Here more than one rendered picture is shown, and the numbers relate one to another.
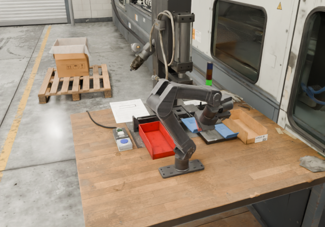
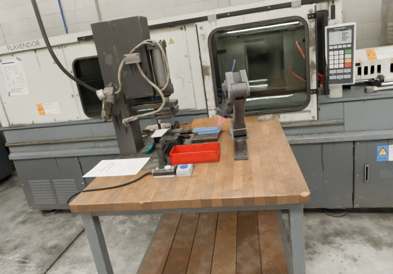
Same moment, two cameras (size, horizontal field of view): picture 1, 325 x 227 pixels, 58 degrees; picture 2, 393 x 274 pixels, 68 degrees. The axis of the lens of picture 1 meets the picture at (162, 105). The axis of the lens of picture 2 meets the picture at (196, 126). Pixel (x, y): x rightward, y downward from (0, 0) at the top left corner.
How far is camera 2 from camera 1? 137 cm
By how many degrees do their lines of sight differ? 56
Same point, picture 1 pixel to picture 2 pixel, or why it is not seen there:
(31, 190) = not seen: outside the picture
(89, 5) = not seen: outside the picture
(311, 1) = (207, 27)
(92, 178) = (224, 190)
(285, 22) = (182, 51)
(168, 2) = (142, 33)
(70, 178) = not seen: outside the picture
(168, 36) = (148, 65)
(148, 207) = (280, 167)
